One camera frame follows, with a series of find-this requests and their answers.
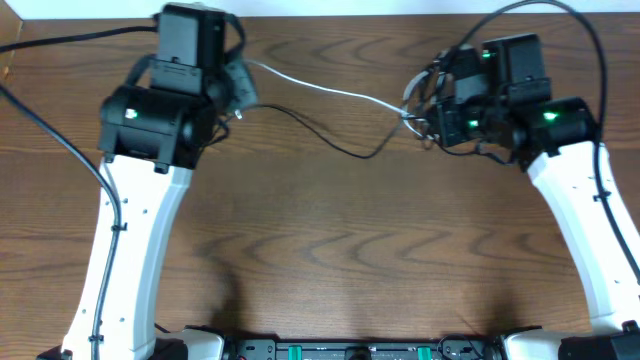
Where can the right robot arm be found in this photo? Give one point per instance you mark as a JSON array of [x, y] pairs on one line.
[[502, 96]]

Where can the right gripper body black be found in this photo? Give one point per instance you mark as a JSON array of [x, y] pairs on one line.
[[460, 123]]

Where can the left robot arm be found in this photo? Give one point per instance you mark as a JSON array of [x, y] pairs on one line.
[[154, 129]]

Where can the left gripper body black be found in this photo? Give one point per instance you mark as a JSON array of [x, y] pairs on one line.
[[241, 84]]

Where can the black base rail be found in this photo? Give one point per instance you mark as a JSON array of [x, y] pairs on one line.
[[450, 347]]

